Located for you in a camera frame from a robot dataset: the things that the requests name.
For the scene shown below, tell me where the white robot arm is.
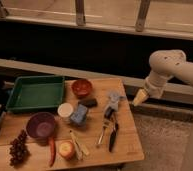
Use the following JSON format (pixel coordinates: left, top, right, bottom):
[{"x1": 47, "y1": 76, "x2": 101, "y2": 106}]
[{"x1": 132, "y1": 50, "x2": 193, "y2": 171}]

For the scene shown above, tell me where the white paper cup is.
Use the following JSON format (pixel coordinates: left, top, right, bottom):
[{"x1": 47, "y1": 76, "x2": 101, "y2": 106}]
[{"x1": 57, "y1": 103, "x2": 74, "y2": 122}]

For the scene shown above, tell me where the black small tool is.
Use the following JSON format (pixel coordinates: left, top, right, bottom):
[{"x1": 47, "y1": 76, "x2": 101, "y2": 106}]
[{"x1": 104, "y1": 107, "x2": 114, "y2": 119}]

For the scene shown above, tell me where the silver fork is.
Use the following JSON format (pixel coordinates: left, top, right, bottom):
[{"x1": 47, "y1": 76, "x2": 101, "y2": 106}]
[{"x1": 96, "y1": 119, "x2": 109, "y2": 148}]

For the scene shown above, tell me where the dark brown block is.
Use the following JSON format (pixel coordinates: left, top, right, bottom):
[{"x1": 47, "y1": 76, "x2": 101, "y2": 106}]
[{"x1": 79, "y1": 98, "x2": 98, "y2": 107}]

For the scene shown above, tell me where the red bowl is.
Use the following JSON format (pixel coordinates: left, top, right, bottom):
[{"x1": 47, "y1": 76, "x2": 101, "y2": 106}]
[{"x1": 71, "y1": 79, "x2": 93, "y2": 98}]

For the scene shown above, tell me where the blue sponge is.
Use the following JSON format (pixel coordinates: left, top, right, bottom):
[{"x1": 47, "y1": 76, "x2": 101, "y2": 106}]
[{"x1": 70, "y1": 104, "x2": 88, "y2": 125}]

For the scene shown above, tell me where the beige wooden stick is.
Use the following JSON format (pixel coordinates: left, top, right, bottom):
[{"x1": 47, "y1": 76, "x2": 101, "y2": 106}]
[{"x1": 69, "y1": 130, "x2": 90, "y2": 160}]

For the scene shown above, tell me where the red yellow apple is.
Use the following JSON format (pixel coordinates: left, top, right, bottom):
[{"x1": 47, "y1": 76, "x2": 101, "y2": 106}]
[{"x1": 58, "y1": 141, "x2": 75, "y2": 160}]

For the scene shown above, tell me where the red chili pepper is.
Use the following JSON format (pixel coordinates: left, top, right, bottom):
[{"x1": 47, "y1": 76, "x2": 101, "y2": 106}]
[{"x1": 48, "y1": 137, "x2": 56, "y2": 167}]

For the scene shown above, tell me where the purple bowl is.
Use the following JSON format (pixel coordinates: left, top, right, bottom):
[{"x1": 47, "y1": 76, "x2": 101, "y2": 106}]
[{"x1": 26, "y1": 112, "x2": 56, "y2": 139}]

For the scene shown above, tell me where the green plastic tray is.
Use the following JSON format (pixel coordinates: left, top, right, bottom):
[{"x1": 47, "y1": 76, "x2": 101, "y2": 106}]
[{"x1": 6, "y1": 75, "x2": 65, "y2": 113}]

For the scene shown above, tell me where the bunch of dark grapes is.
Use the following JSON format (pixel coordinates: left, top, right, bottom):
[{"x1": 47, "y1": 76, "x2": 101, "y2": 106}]
[{"x1": 9, "y1": 130, "x2": 29, "y2": 167}]

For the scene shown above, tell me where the black handled knife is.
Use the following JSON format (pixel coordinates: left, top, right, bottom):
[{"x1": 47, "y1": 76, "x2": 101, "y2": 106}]
[{"x1": 109, "y1": 123, "x2": 119, "y2": 152}]

